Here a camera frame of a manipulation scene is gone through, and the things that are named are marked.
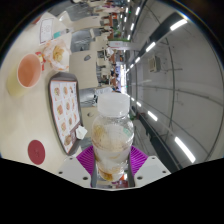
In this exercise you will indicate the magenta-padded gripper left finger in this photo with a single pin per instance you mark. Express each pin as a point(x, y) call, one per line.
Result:
point(71, 170)

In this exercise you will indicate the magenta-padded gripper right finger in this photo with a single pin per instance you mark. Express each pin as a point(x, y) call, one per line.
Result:
point(151, 168)

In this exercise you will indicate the clear plastic drink bottle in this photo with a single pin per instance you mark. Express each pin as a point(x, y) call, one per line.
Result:
point(113, 136)

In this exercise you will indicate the ceiling strip lights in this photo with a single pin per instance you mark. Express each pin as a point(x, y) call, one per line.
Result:
point(185, 150)

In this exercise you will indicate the crumpled white napkin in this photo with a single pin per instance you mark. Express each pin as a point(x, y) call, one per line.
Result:
point(81, 132)

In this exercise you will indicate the flat round red coaster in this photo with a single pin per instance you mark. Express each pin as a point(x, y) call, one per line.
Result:
point(36, 152)

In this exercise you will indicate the beige dining chair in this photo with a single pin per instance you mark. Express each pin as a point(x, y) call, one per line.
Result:
point(81, 68)
point(87, 119)

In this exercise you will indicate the printed paper tray liner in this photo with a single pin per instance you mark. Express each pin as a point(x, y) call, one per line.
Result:
point(65, 110)

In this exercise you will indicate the dark food tray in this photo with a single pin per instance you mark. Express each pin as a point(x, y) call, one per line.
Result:
point(63, 76)

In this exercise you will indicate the ceiling air conditioner unit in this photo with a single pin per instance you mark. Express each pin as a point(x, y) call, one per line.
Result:
point(154, 64)

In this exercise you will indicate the yellow cup with pink inside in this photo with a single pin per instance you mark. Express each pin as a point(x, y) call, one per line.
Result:
point(29, 70)

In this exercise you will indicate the small red sauce packet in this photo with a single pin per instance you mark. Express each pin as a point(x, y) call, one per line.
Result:
point(40, 60)

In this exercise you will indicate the clear food wrapper with fries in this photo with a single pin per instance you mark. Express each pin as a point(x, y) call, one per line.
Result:
point(57, 55)

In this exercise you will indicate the white printed card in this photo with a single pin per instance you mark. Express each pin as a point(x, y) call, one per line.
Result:
point(46, 30)

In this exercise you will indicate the beige dining chairs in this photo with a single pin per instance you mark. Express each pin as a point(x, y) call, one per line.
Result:
point(100, 16)

